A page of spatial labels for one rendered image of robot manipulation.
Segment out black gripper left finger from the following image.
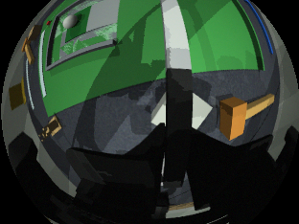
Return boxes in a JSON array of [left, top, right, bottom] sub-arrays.
[[65, 123, 166, 215]]

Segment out white golf ball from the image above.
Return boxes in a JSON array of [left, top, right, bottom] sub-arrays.
[[62, 15, 78, 29]]

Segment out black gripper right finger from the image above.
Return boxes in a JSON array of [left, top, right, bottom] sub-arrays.
[[185, 128, 273, 211]]

